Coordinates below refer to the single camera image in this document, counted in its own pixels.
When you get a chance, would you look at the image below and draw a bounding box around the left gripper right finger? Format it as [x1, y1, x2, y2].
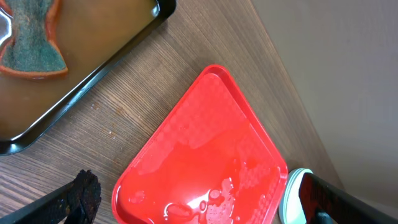
[298, 173, 397, 224]

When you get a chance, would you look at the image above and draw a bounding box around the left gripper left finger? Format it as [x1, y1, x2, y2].
[1, 170, 101, 224]

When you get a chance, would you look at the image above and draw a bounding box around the white plate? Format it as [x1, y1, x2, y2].
[278, 168, 313, 224]

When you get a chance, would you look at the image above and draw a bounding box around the orange green sponge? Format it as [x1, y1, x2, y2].
[1, 0, 68, 78]

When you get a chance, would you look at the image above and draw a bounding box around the red plastic tray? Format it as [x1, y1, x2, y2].
[112, 65, 288, 223]

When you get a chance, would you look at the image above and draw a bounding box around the black water basin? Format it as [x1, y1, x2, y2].
[1, 0, 177, 156]

